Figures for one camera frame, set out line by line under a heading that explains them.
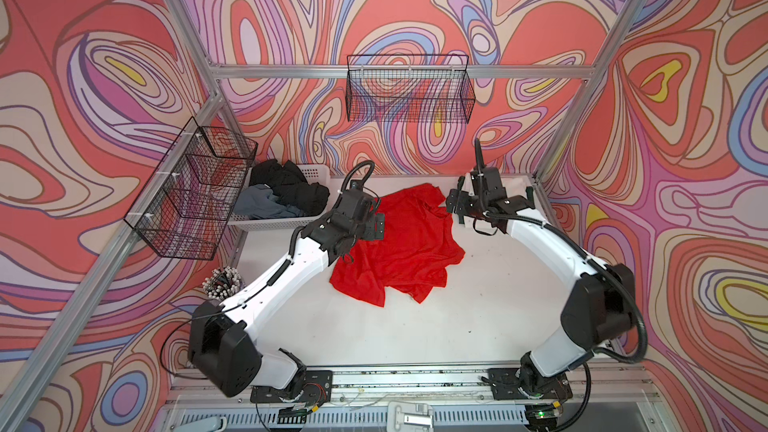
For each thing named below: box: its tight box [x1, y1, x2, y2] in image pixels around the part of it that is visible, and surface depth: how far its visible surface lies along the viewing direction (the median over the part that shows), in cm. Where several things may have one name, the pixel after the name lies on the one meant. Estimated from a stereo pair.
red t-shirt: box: [330, 183, 465, 307], surface depth 96 cm
